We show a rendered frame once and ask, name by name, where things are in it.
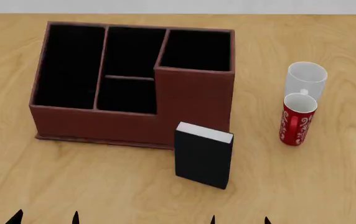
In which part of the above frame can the white plain mug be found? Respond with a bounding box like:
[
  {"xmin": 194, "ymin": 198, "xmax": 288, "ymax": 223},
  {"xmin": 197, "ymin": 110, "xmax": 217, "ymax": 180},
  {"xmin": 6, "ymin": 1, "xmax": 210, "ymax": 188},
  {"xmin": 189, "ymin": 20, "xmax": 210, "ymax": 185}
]
[{"xmin": 284, "ymin": 61, "xmax": 328, "ymax": 103}]

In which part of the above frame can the black hardcover book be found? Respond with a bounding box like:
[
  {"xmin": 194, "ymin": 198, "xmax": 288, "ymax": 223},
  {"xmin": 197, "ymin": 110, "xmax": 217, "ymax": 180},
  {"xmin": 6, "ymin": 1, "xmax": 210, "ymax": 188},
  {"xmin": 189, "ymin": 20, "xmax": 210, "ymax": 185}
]
[{"xmin": 174, "ymin": 121, "xmax": 235, "ymax": 190}]

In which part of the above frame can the red patterned mug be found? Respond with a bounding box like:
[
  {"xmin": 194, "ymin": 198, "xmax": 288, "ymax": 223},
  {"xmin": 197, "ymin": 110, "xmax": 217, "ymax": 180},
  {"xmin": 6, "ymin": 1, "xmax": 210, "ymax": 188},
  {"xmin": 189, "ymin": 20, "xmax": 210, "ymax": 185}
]
[{"xmin": 279, "ymin": 92, "xmax": 318, "ymax": 147}]

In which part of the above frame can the brown leather desk caddy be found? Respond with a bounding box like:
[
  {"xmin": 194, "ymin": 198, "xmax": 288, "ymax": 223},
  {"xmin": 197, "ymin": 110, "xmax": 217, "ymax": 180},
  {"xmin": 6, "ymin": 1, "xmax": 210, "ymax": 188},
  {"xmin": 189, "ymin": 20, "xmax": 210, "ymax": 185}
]
[{"xmin": 28, "ymin": 21, "xmax": 236, "ymax": 151}]

